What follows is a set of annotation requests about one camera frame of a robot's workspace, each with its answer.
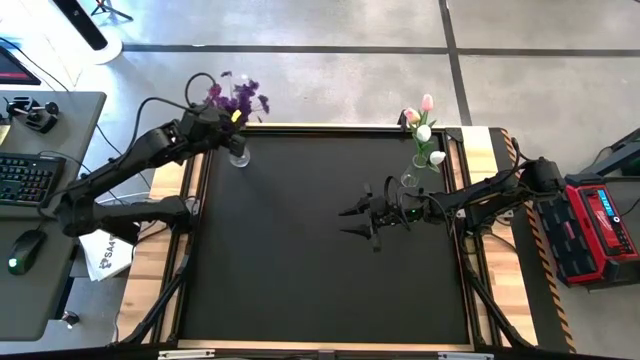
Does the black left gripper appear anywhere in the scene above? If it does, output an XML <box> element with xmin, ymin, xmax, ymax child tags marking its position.
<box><xmin>179</xmin><ymin>104</ymin><xmax>249</xmax><ymax>159</ymax></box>

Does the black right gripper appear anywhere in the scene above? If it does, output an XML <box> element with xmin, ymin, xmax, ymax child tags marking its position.
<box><xmin>337</xmin><ymin>183</ymin><xmax>405</xmax><ymax>254</ymax></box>

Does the round clear glass vase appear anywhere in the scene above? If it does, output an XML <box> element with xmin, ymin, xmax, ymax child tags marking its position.
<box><xmin>228</xmin><ymin>147</ymin><xmax>251</xmax><ymax>169</ymax></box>

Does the tall clear glass vase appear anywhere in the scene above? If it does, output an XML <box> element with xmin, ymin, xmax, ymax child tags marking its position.
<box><xmin>399</xmin><ymin>153</ymin><xmax>430</xmax><ymax>189</ymax></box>

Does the white floor stand base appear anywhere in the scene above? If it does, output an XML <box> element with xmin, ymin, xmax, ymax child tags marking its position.
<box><xmin>19</xmin><ymin>0</ymin><xmax>124</xmax><ymax>65</ymax></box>

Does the white printed paper sheet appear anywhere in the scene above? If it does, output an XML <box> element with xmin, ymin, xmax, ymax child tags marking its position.
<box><xmin>79</xmin><ymin>230</ymin><xmax>135</xmax><ymax>282</ymax></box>

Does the black tripod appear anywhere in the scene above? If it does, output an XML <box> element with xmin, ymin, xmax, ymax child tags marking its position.
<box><xmin>89</xmin><ymin>0</ymin><xmax>134</xmax><ymax>22</ymax></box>

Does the yellow black hazard strip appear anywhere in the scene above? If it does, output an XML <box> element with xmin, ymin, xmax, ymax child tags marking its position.
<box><xmin>499</xmin><ymin>128</ymin><xmax>577</xmax><ymax>354</ymax></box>

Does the black slanted panel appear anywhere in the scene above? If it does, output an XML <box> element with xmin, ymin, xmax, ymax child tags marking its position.
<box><xmin>52</xmin><ymin>0</ymin><xmax>109</xmax><ymax>51</ymax></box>

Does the black clamp gadget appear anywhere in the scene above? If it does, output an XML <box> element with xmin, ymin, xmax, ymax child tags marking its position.
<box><xmin>4</xmin><ymin>95</ymin><xmax>60</xmax><ymax>134</ymax></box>

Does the black backlit keyboard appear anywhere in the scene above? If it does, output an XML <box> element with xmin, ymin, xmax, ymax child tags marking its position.
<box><xmin>0</xmin><ymin>152</ymin><xmax>67</xmax><ymax>209</ymax></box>

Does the dark monitor with red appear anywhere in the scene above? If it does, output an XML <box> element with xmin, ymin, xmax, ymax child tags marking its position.
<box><xmin>0</xmin><ymin>45</ymin><xmax>42</xmax><ymax>86</ymax></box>

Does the red tool case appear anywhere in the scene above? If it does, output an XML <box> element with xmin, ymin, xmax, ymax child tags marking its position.
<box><xmin>532</xmin><ymin>172</ymin><xmax>640</xmax><ymax>289</ymax></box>

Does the black computer mouse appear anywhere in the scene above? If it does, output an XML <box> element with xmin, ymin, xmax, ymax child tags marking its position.
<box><xmin>7</xmin><ymin>229</ymin><xmax>48</xmax><ymax>276</ymax></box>

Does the gray desk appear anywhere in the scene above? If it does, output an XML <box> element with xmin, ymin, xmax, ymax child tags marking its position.
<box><xmin>0</xmin><ymin>91</ymin><xmax>107</xmax><ymax>342</ymax></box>

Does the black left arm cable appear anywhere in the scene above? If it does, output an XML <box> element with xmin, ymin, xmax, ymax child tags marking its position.
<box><xmin>183</xmin><ymin>71</ymin><xmax>218</xmax><ymax>109</ymax></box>

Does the black table frame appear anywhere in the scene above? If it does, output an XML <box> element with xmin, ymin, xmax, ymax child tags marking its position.
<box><xmin>112</xmin><ymin>122</ymin><xmax>539</xmax><ymax>360</ymax></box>

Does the black desk cable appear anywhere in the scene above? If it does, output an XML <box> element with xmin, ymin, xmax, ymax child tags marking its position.
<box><xmin>0</xmin><ymin>37</ymin><xmax>71</xmax><ymax>94</ymax></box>

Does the black cart frame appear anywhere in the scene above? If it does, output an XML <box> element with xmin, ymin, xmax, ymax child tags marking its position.
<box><xmin>589</xmin><ymin>127</ymin><xmax>640</xmax><ymax>177</ymax></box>

